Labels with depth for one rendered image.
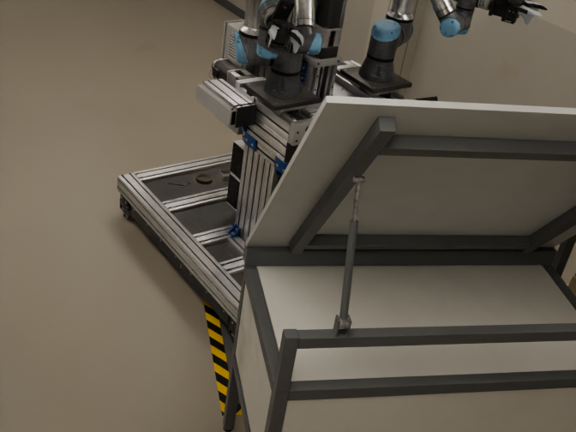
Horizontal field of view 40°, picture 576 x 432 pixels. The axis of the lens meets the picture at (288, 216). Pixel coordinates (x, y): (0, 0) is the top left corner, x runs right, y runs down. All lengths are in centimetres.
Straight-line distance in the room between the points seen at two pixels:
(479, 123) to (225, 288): 185
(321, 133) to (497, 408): 113
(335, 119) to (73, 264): 237
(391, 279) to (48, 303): 169
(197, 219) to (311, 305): 152
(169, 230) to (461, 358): 180
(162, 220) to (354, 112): 222
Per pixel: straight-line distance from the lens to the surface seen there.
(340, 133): 191
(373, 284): 272
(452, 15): 322
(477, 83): 537
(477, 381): 248
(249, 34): 295
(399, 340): 224
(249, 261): 268
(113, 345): 353
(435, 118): 191
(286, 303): 256
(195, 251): 371
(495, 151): 205
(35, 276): 392
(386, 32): 330
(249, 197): 369
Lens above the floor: 239
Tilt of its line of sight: 32 degrees down
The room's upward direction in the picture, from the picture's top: 10 degrees clockwise
